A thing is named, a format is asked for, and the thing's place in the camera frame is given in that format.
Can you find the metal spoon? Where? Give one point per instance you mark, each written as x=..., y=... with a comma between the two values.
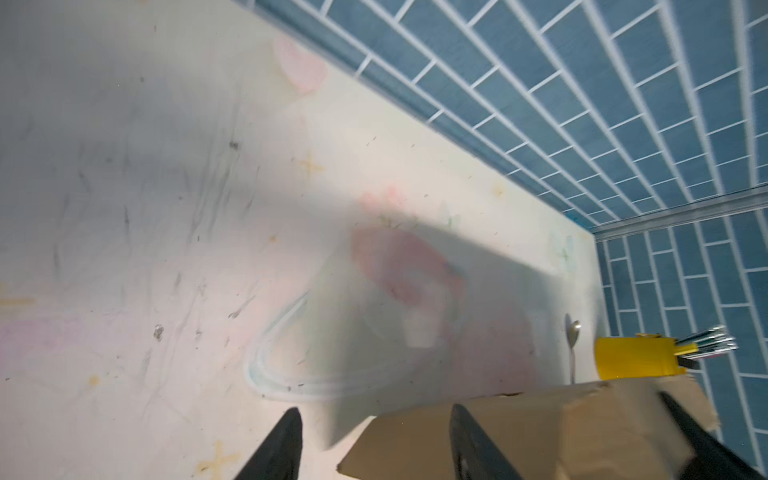
x=572, y=332

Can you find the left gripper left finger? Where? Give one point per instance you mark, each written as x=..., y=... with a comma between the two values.
x=279, y=455

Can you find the yellow pencil cup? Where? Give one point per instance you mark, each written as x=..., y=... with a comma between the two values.
x=639, y=357

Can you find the coloured pencils bundle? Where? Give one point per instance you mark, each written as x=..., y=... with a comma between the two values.
x=707, y=343

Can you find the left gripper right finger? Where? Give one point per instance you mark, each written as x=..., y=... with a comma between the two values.
x=474, y=454

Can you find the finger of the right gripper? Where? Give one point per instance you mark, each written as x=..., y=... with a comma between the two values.
x=711, y=459

